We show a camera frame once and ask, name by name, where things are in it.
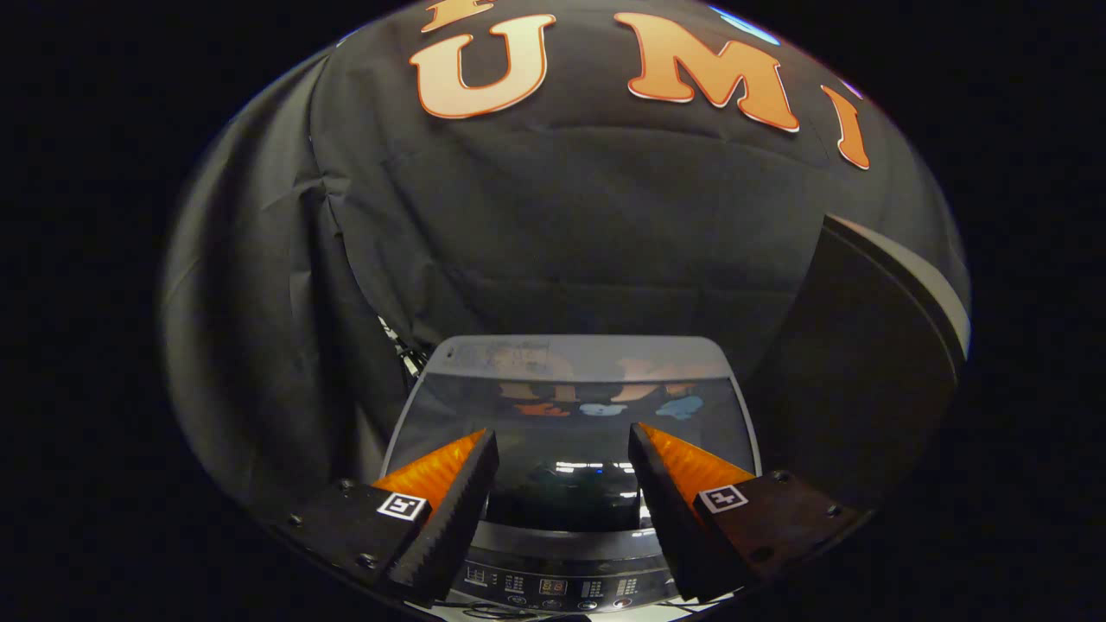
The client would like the black backdrop cloth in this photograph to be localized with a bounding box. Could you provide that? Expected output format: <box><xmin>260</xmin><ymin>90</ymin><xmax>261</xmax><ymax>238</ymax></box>
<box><xmin>160</xmin><ymin>0</ymin><xmax>969</xmax><ymax>519</ymax></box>

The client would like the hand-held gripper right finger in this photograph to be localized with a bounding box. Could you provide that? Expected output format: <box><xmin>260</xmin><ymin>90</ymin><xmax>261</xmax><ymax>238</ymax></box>
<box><xmin>627</xmin><ymin>422</ymin><xmax>867</xmax><ymax>604</ymax></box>

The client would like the dark glass washing machine lid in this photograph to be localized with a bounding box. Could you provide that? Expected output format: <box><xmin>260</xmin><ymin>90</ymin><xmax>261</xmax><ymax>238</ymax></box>
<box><xmin>382</xmin><ymin>335</ymin><xmax>763</xmax><ymax>535</ymax></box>

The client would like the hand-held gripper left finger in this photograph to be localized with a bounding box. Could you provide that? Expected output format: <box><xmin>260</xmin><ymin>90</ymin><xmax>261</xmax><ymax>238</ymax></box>
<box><xmin>276</xmin><ymin>428</ymin><xmax>501</xmax><ymax>608</ymax></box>

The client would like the black and white cable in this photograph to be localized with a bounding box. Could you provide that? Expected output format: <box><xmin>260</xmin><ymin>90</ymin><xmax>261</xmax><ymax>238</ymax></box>
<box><xmin>378</xmin><ymin>315</ymin><xmax>429</xmax><ymax>378</ymax></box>

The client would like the grey washing machine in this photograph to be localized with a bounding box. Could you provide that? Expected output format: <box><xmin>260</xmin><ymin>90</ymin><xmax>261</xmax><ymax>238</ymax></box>
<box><xmin>378</xmin><ymin>333</ymin><xmax>766</xmax><ymax>616</ymax></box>

